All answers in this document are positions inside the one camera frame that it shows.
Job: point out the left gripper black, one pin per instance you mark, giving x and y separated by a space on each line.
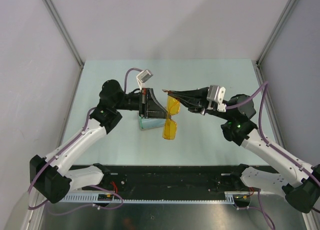
148 102

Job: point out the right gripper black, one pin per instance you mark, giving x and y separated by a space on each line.
186 97

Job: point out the grey glasses case green lining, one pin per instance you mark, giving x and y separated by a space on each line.
140 118

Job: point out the light blue cleaning cloth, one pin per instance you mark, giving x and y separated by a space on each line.
151 123

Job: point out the yellow sunglasses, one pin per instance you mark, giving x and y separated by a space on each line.
170 126

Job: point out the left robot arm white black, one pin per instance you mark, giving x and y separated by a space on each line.
52 175

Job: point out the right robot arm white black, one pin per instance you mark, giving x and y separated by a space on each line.
295 180

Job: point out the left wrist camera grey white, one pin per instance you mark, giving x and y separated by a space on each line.
142 77

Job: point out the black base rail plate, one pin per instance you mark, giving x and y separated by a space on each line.
174 183

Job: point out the right aluminium side rail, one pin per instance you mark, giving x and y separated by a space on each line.
269 107

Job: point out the white slotted cable duct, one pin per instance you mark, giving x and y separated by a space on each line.
92 197

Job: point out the left aluminium frame post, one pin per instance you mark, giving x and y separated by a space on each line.
63 31

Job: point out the aluminium frame post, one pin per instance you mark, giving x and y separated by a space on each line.
63 31
276 31

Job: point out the right aluminium frame post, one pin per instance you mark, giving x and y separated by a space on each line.
276 31

